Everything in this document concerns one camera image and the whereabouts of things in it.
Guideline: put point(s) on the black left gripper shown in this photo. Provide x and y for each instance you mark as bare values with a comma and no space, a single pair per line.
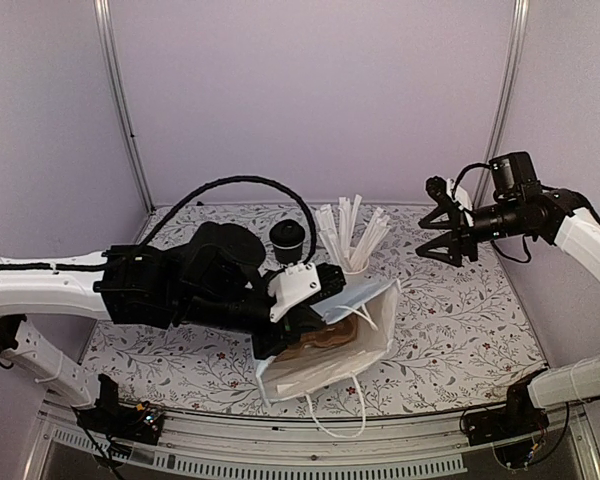
296,322

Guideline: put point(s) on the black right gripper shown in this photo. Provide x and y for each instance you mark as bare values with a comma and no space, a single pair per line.
452,238

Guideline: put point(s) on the brown cardboard cup carrier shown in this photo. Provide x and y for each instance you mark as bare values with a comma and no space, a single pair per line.
330,336

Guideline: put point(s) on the light blue paper bag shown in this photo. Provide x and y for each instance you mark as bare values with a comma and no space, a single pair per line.
374,304

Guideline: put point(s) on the black paper coffee cup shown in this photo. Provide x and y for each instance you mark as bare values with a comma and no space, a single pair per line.
287,254

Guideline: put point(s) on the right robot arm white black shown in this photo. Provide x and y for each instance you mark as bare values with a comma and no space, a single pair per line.
523,207

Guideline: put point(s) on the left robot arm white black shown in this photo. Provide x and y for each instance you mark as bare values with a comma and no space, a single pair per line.
215,279

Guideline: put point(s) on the bundle of white wrapped straws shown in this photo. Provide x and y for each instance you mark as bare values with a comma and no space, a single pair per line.
336,228

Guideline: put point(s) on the white paper cup holding straws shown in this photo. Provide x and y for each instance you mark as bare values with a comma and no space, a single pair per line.
351,268

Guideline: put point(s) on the floral patterned table mat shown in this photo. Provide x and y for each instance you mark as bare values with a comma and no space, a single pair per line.
461,339

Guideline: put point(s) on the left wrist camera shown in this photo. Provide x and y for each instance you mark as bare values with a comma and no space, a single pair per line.
302,283

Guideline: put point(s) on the right aluminium frame post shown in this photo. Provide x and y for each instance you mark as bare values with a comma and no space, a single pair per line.
513,58

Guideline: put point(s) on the aluminium frame post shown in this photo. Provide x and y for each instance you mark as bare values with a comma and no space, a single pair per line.
104,24
513,58

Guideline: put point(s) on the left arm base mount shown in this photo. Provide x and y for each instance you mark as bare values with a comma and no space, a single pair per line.
117,421

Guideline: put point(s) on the front aluminium rail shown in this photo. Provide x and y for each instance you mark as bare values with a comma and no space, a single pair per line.
199,444

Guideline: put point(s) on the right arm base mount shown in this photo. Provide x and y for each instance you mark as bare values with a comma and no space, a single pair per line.
515,438

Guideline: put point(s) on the left aluminium frame post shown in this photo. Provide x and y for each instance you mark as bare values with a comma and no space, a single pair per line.
104,24

